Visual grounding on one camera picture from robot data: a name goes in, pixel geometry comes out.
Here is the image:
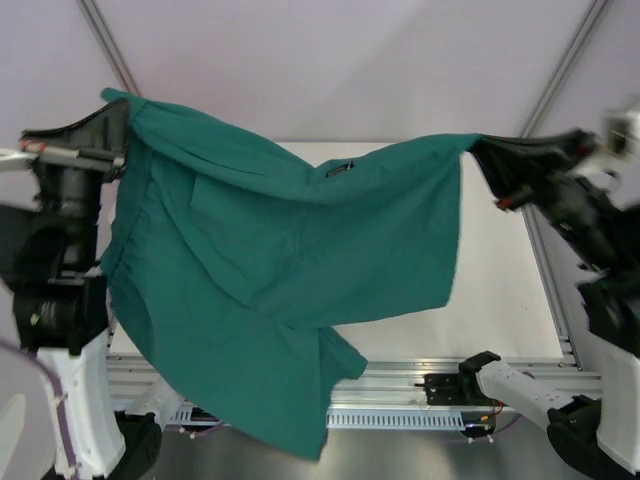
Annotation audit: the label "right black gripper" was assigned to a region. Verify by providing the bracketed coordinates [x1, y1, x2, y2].
[461, 122, 624, 267]

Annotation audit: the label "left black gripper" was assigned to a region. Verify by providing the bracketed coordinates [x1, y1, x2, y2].
[25, 94, 133, 260]

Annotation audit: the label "green shorts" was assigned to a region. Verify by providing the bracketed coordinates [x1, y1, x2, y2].
[101, 89, 476, 460]

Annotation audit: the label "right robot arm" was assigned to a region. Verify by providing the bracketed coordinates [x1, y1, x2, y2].
[456, 130, 639, 479]

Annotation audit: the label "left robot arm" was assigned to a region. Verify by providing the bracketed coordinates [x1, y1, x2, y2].
[1, 99, 162, 479]

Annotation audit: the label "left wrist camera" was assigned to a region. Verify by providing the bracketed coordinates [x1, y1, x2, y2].
[0, 148, 39, 173]

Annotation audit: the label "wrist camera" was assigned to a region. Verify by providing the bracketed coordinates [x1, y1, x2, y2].
[0, 148, 39, 173]
[604, 98, 639, 163]

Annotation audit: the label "right aluminium frame post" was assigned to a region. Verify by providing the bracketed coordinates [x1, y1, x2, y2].
[518, 0, 614, 137]

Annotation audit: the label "aluminium frame post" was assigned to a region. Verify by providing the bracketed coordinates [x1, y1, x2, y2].
[518, 0, 614, 137]
[76, 0, 141, 96]

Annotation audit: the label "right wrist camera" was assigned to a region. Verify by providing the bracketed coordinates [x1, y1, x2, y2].
[604, 98, 639, 163]

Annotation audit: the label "right table edge rail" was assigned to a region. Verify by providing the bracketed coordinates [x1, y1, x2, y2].
[523, 206, 586, 371]

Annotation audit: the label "left aluminium frame post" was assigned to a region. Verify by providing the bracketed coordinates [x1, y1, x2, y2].
[76, 0, 141, 96]

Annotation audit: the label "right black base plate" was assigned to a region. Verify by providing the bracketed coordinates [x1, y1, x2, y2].
[414, 351, 501, 407]

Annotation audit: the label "aluminium mounting rail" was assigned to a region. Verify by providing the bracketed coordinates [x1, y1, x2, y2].
[107, 354, 601, 408]

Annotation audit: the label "white slotted cable duct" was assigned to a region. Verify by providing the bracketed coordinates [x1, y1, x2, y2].
[168, 404, 466, 431]

